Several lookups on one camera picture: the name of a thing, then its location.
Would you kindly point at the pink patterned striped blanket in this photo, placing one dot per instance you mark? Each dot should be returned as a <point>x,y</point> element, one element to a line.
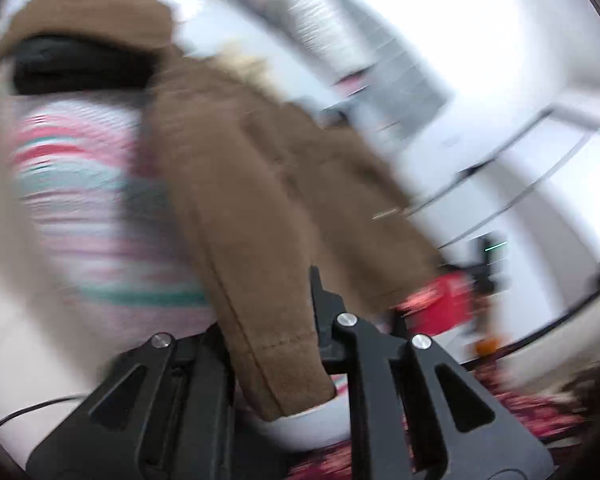
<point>86,172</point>

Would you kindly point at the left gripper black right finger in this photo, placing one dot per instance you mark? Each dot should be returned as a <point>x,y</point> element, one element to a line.
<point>415,413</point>

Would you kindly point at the red object on floor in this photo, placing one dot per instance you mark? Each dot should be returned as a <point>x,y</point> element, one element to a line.
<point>440,306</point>

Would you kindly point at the white wardrobe with grey frame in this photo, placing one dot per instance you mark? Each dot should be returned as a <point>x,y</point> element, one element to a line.
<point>538,199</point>

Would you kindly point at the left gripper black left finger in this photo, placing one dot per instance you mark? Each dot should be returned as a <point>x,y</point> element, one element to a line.
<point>166,410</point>

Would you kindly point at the black garment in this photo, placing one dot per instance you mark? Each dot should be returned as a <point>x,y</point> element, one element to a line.
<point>54,64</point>

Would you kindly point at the brown coat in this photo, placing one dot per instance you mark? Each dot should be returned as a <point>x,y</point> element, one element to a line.
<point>260,193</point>

